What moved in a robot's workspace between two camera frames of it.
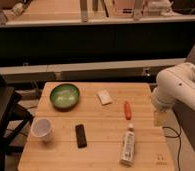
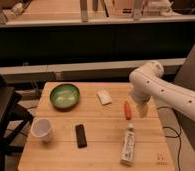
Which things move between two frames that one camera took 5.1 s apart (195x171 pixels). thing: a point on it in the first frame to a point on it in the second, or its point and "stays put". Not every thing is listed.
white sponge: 104,97 stays put
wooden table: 104,126 stays put
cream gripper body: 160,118 to 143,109
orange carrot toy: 127,111 stays put
